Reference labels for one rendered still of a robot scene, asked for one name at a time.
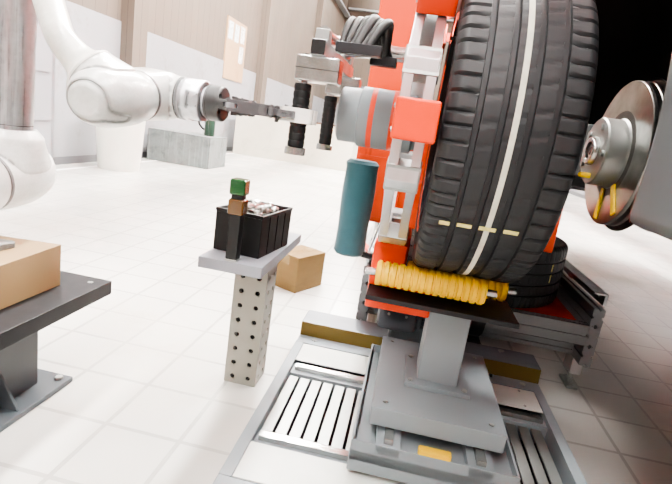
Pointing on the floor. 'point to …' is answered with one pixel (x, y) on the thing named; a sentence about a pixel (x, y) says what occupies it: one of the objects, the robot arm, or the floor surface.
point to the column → (249, 328)
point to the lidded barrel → (120, 147)
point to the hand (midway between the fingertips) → (299, 115)
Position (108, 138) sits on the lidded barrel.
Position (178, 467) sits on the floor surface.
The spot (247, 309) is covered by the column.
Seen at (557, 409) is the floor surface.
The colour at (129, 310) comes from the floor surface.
